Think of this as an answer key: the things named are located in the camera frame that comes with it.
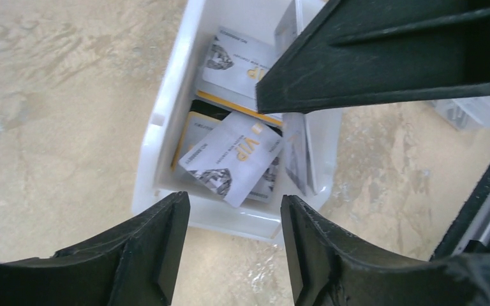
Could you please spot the clear plastic screw box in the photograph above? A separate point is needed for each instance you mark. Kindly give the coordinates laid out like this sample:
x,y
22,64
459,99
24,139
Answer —
x,y
464,113

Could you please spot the white plastic card box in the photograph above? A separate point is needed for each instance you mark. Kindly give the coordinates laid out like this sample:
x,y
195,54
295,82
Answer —
x,y
155,177

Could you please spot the gold edged card in box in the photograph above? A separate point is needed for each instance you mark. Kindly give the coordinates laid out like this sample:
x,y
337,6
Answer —
x,y
233,65

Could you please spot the black front table rail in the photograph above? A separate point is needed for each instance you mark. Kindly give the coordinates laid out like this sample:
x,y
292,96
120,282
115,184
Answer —
x,y
464,218

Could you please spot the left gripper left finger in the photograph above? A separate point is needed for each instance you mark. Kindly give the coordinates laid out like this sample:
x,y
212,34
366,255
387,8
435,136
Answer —
x,y
133,263

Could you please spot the white VIP card in box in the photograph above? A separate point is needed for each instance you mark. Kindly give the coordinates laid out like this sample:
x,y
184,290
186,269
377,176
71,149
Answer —
x,y
238,159

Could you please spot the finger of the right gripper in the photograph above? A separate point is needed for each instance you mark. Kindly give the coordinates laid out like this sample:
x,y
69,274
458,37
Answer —
x,y
356,53

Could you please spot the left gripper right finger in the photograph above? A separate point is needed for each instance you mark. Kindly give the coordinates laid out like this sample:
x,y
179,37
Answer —
x,y
328,265

